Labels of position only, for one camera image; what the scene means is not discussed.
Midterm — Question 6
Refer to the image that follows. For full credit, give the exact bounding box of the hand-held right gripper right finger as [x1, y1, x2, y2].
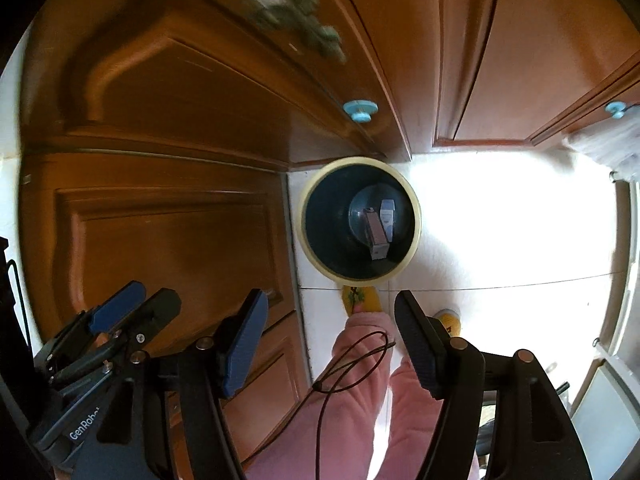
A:
[394, 290, 588, 480]

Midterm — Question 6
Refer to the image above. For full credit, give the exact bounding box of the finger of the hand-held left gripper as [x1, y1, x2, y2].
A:
[34, 281, 147, 363]
[47, 287, 182, 390]

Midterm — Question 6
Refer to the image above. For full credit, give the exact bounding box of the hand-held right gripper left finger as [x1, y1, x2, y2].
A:
[65, 288, 271, 480]

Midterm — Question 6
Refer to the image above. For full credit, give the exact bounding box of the yellow rimmed trash bin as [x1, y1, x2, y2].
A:
[298, 156, 422, 288]

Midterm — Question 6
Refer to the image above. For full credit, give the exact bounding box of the yellow slipper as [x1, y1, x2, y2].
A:
[432, 308, 464, 339]
[341, 285, 384, 319]

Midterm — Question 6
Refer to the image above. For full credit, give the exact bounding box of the wooden cabinet door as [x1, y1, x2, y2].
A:
[434, 0, 640, 150]
[20, 0, 401, 171]
[19, 152, 306, 466]
[327, 0, 503, 161]

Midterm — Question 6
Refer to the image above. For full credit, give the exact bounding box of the person's right leg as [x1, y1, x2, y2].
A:
[387, 357, 483, 480]

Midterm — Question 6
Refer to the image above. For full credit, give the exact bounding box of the person's leg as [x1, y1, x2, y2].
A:
[387, 357, 483, 480]
[247, 310, 398, 480]

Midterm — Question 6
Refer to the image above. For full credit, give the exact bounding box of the person's left leg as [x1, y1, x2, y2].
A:
[247, 310, 398, 480]

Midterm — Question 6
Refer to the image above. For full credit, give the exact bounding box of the small brown carton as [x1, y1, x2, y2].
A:
[364, 209, 391, 262]

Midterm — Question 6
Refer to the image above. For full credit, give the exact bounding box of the small white carton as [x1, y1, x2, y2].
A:
[378, 198, 399, 239]

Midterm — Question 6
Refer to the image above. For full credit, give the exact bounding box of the white appliance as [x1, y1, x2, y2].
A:
[570, 345, 640, 480]

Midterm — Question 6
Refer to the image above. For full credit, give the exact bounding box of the white cloth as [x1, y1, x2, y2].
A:
[562, 115, 640, 182]

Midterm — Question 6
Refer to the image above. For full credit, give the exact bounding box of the green white ornament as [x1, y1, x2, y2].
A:
[224, 0, 349, 64]

